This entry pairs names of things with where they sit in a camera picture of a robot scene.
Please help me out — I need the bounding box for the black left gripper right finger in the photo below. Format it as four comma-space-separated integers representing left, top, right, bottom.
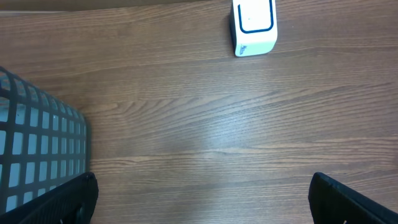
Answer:
308, 172, 397, 224

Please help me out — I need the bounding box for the dark grey plastic basket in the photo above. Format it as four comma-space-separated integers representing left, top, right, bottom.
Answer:
1, 68, 91, 213

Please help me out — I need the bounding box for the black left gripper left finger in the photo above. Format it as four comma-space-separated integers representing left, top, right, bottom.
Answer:
1, 172, 99, 224

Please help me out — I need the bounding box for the white barcode scanner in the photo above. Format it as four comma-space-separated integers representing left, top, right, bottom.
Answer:
229, 0, 278, 57

